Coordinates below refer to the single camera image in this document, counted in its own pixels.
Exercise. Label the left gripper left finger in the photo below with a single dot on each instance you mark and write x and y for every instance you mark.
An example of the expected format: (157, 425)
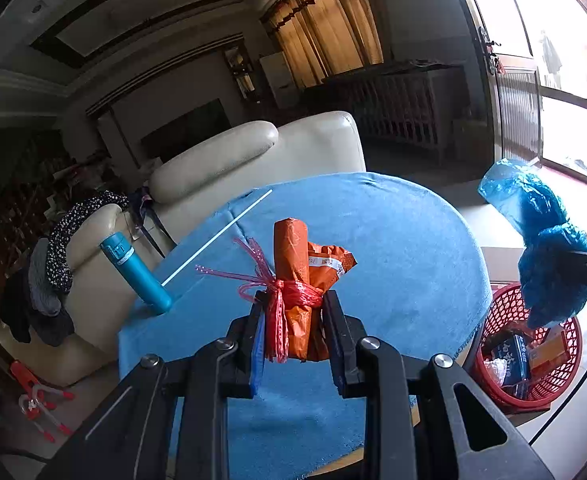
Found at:
(169, 419)

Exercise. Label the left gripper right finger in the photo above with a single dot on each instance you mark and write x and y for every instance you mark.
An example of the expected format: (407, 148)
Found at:
(424, 419)

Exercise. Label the blue plastic bag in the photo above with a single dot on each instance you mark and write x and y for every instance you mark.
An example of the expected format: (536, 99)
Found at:
(534, 210)

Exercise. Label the red mesh trash basket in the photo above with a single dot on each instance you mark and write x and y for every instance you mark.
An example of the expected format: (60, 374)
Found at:
(508, 316)

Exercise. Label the orange red medicine box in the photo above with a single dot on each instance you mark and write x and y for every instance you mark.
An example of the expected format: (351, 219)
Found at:
(549, 354)

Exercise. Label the blue packet in basket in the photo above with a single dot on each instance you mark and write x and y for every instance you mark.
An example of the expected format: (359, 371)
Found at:
(512, 355)

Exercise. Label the red toy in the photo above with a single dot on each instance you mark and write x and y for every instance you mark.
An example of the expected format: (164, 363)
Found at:
(35, 402)

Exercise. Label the blue tablecloth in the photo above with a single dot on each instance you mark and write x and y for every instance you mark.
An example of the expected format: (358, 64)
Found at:
(420, 283)

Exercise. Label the grey clothes on sofa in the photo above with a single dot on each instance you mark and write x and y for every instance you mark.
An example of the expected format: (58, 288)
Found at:
(30, 302)

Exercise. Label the teal thermos bottle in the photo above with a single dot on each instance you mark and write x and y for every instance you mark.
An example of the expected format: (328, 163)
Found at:
(123, 257)

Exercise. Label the black white patterned cloth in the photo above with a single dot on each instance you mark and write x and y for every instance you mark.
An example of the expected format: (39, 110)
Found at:
(57, 270)

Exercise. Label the white stick on table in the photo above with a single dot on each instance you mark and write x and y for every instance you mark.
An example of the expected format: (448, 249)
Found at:
(215, 237)

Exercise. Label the cream leather sofa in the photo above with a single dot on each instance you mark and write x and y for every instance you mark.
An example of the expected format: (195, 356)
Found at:
(186, 190)

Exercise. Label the white wooden crib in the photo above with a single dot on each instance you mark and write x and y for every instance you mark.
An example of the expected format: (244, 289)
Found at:
(412, 103)

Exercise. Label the black television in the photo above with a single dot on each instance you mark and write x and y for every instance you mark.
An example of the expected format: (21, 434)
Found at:
(186, 131)

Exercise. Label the yellow curtain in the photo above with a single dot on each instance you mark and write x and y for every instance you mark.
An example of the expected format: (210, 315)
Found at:
(324, 38)

